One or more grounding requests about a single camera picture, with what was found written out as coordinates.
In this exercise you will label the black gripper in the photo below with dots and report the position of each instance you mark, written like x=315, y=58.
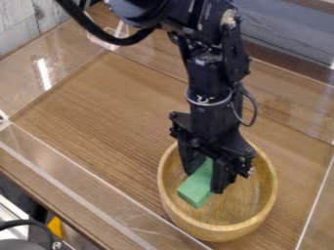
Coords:
x=208, y=134

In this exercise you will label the black device yellow sticker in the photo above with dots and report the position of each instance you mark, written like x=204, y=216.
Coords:
x=71, y=239

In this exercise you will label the clear acrylic tray walls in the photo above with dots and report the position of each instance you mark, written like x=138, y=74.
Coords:
x=87, y=130

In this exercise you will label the green rectangular block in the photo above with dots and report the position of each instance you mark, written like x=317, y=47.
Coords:
x=194, y=189

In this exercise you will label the brown wooden bowl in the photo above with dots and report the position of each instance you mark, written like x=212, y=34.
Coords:
x=226, y=216

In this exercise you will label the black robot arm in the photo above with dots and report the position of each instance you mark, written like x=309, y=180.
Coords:
x=206, y=28

